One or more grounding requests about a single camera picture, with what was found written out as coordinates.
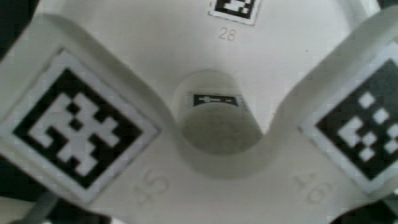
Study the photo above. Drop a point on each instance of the white cylindrical table leg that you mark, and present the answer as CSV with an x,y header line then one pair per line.
x,y
218,126

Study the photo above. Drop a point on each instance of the white cross-shaped table base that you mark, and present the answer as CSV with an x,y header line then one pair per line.
x,y
90,132

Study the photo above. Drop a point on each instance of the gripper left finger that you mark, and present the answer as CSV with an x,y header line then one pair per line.
x,y
53,211

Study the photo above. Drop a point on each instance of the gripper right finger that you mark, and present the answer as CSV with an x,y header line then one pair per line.
x,y
374,213

